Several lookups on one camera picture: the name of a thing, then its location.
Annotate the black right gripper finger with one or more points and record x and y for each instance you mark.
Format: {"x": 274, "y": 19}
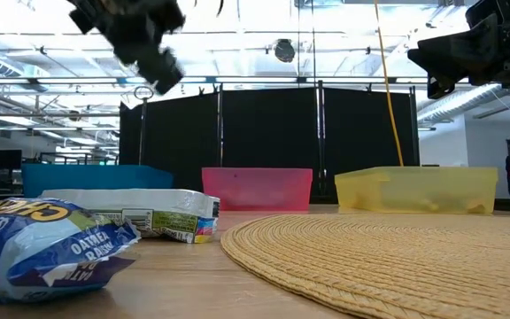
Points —
{"x": 463, "y": 57}
{"x": 440, "y": 87}

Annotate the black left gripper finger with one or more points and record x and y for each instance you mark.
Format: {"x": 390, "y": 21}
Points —
{"x": 168, "y": 73}
{"x": 146, "y": 68}

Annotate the round woven straw placemat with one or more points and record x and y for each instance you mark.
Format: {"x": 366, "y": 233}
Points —
{"x": 392, "y": 261}

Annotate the white and green granola bar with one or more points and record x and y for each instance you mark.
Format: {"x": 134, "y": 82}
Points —
{"x": 149, "y": 208}

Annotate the blue oatmeal raisin granola bar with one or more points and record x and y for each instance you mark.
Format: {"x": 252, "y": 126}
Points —
{"x": 38, "y": 252}

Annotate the black partition panel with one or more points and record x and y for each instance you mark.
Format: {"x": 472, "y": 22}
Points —
{"x": 270, "y": 128}
{"x": 171, "y": 133}
{"x": 368, "y": 128}

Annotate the yellow plastic bin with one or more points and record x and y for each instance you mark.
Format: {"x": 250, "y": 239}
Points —
{"x": 414, "y": 188}

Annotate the black ceiling spotlight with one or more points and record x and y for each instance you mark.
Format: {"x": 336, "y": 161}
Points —
{"x": 284, "y": 50}

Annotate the blue plastic bin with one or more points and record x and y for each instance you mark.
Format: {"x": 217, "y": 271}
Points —
{"x": 95, "y": 177}

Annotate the pink plastic bin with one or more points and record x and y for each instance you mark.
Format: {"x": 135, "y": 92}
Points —
{"x": 257, "y": 188}

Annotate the black computer monitor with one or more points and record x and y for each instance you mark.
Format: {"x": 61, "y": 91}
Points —
{"x": 6, "y": 160}

